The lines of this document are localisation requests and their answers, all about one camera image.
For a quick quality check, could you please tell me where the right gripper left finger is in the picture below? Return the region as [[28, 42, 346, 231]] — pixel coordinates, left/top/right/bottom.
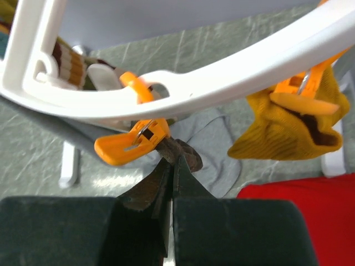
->
[[1, 160, 171, 265]]

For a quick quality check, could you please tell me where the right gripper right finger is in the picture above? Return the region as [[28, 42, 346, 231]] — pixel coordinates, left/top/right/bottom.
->
[[173, 157, 318, 265]]

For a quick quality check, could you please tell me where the brown knit sock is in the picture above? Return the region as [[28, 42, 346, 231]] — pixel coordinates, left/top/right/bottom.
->
[[155, 137, 203, 172]]

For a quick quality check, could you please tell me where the white clip sock hanger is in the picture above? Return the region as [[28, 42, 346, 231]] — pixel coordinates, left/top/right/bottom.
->
[[1, 1, 354, 121]]

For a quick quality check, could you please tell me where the orange clothes peg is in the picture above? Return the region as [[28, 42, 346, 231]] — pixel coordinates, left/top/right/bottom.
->
[[94, 71, 170, 166], [270, 48, 350, 115]]

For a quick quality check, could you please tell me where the grey tank top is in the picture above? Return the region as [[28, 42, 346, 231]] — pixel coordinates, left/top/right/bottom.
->
[[0, 96, 242, 198]]

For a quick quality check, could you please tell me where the red folded cloth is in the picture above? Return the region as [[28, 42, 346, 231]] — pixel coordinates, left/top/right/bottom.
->
[[237, 174, 354, 265]]

